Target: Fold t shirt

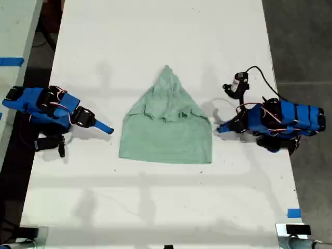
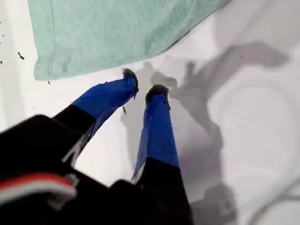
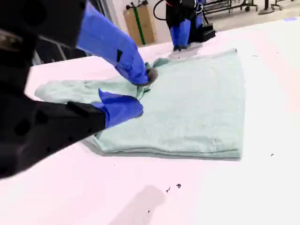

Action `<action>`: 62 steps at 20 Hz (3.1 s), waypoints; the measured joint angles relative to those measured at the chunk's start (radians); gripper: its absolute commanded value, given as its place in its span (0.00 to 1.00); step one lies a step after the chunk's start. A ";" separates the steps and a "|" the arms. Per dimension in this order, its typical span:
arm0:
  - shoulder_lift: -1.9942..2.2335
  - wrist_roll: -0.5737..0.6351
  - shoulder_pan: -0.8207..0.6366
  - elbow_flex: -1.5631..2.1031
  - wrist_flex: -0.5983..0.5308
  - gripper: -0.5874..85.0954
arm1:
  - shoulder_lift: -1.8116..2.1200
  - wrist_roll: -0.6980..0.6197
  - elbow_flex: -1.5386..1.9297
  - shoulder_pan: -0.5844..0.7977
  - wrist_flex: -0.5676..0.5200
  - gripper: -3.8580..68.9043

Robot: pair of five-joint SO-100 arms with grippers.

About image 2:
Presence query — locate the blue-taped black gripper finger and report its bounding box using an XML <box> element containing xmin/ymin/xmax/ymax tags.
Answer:
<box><xmin>131</xmin><ymin>84</ymin><xmax>195</xmax><ymax>225</ymax></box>
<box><xmin>50</xmin><ymin>67</ymin><xmax>139</xmax><ymax>165</ymax></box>

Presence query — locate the pale green T-shirt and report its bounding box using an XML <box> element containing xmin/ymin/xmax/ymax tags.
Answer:
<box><xmin>28</xmin><ymin>0</ymin><xmax>232</xmax><ymax>82</ymax></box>

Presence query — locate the red and white wire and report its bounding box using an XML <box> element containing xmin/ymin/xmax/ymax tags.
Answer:
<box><xmin>0</xmin><ymin>172</ymin><xmax>78</xmax><ymax>211</ymax></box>

